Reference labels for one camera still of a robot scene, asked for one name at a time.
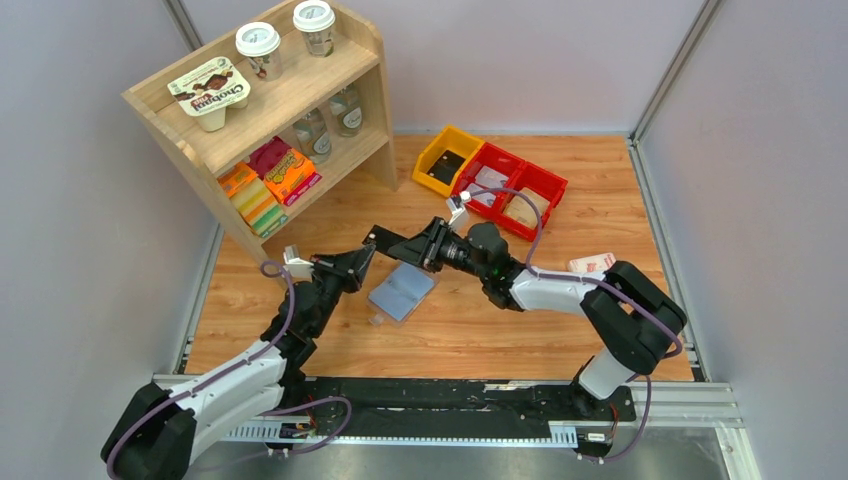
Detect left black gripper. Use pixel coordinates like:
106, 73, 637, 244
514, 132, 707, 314
308, 243, 375, 336

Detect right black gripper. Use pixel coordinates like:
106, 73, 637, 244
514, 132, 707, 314
388, 216, 490, 281

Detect beige card holder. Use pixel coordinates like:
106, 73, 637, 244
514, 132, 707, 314
367, 263, 438, 327

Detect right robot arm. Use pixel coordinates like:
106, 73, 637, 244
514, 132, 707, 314
368, 217, 687, 419

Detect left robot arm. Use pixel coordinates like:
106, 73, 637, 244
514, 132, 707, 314
101, 244, 376, 479

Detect black cards in bin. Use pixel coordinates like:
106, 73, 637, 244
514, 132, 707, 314
427, 149, 465, 185

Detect white cards in bin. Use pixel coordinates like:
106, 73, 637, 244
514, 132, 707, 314
465, 166, 508, 207

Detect tan cards in bin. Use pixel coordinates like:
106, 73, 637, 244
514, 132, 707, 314
504, 188, 550, 230

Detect right red plastic bin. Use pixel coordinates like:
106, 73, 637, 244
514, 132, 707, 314
494, 163, 567, 241

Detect red plastic bin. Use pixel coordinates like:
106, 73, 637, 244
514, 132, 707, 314
494, 163, 567, 241
451, 143, 527, 220

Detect middle red plastic bin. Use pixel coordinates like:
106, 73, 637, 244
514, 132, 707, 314
451, 143, 527, 220

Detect orange snack box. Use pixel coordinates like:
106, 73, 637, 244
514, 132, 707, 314
263, 148, 321, 206

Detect colourful sponge stack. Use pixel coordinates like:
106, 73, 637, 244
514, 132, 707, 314
217, 162, 287, 238

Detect yellow plastic bin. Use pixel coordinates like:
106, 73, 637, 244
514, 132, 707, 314
412, 125, 484, 197

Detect left glass jar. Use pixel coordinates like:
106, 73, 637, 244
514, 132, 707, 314
293, 108, 332, 165

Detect glass jar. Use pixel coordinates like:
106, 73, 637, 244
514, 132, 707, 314
293, 108, 332, 165
329, 84, 363, 137

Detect magenta snack box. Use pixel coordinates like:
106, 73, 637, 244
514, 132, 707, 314
248, 136, 298, 181

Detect right glass jar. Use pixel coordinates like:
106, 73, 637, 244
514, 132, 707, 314
329, 84, 363, 137

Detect wooden shelf unit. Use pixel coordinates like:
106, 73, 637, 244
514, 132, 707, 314
122, 1, 398, 263

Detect Chobani yogurt cup pack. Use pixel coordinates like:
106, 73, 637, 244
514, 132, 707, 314
167, 56, 251, 132

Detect left paper coffee cup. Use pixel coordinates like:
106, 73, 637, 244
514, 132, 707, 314
235, 22, 283, 81

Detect paper coffee cup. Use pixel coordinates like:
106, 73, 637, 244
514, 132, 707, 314
292, 0, 336, 58
235, 22, 283, 81

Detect right paper coffee cup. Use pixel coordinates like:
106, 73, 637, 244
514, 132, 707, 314
292, 0, 336, 58

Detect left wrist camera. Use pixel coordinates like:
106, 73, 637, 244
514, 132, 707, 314
283, 245, 314, 280

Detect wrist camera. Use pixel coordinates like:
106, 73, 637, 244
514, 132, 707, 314
283, 245, 314, 280
446, 191, 472, 232

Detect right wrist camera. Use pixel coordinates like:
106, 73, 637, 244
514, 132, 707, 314
446, 191, 472, 232

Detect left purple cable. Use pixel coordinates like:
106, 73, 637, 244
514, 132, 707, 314
105, 259, 354, 480

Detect purple cable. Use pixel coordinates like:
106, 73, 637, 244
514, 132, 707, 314
105, 259, 354, 480
460, 188, 685, 464

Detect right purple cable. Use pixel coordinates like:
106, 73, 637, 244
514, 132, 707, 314
460, 188, 685, 464

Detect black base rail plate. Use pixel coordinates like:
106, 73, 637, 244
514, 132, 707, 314
278, 377, 636, 440

